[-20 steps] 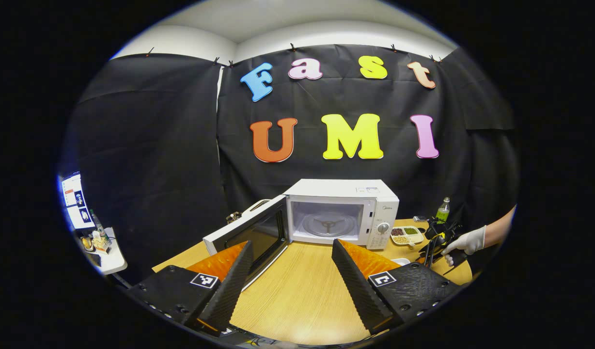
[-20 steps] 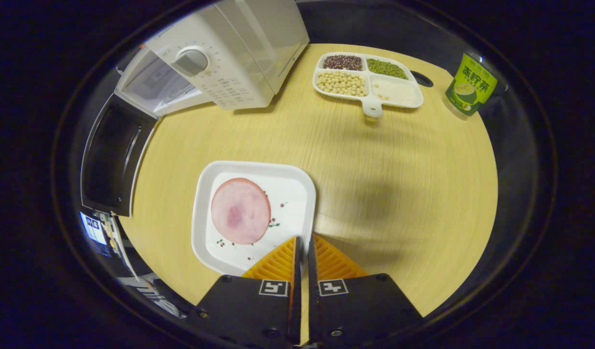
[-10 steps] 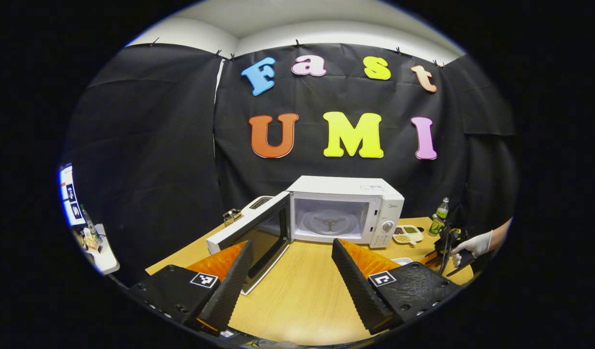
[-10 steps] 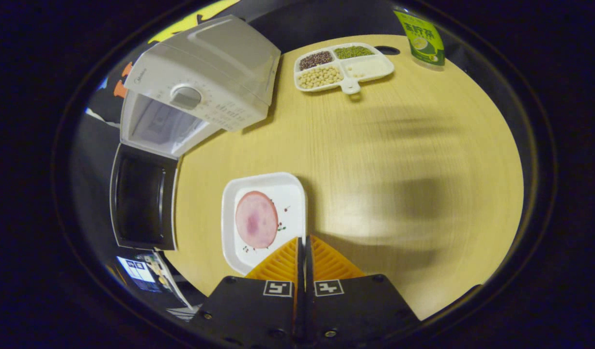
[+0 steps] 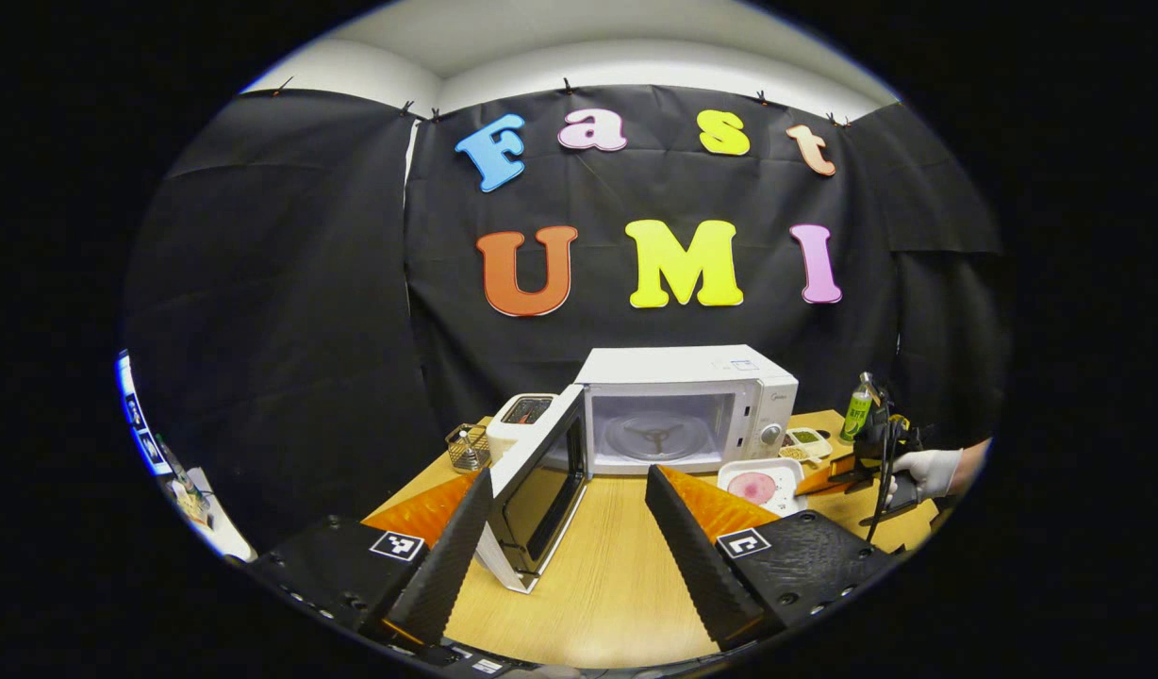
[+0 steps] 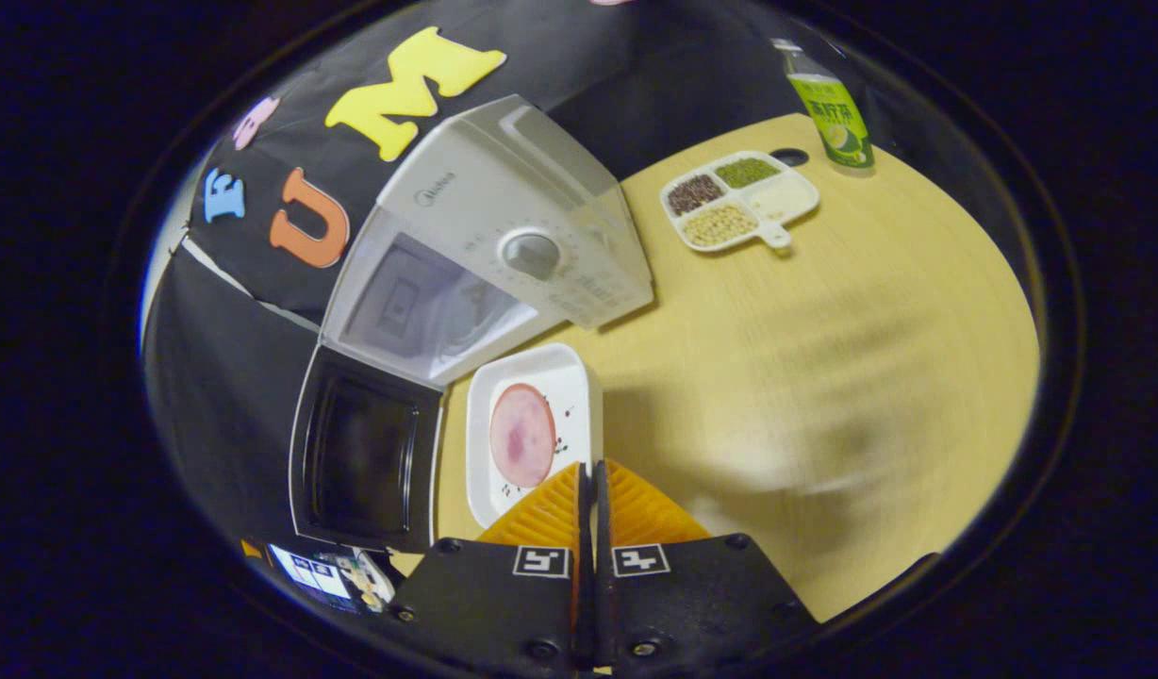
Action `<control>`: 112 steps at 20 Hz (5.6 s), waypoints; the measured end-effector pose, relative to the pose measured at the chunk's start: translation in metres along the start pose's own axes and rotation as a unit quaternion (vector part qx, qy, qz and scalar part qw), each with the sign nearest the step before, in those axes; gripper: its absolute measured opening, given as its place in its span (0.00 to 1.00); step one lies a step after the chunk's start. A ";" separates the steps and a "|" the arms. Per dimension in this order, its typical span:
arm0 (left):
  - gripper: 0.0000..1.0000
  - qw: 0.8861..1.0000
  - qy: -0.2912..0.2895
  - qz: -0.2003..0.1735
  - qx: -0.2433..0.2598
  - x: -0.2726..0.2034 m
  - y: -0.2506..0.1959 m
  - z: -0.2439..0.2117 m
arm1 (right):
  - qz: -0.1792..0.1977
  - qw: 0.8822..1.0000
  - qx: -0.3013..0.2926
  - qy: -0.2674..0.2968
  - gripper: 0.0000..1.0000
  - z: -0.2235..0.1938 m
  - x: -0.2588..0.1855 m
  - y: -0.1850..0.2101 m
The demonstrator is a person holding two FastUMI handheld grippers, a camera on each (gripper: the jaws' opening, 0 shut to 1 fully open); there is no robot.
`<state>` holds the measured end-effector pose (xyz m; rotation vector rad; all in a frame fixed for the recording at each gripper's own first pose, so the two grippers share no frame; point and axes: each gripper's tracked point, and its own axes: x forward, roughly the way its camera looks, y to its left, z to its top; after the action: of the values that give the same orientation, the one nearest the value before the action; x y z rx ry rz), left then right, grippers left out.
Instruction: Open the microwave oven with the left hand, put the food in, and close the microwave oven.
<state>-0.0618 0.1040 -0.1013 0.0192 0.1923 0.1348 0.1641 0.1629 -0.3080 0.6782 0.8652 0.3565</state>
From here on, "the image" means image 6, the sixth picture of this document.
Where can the white microwave oven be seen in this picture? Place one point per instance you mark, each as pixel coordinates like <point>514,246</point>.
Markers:
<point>485,198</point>

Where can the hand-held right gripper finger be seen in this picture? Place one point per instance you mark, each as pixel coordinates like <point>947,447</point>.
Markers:
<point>584,585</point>
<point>605,585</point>

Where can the black round table grommet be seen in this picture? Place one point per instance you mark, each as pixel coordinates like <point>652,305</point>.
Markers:
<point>789,157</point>

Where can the white square plate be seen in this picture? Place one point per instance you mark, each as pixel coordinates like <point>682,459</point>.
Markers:
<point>570,387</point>

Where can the white divided bean tray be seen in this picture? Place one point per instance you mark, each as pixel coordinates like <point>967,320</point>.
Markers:
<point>786,198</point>

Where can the green drink bottle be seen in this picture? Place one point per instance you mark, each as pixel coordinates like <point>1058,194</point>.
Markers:
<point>834,118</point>

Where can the white blue printed board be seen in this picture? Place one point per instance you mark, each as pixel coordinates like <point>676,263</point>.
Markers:
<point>324,571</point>

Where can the pink ham slice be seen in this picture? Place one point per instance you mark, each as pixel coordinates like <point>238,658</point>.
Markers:
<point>522,434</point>

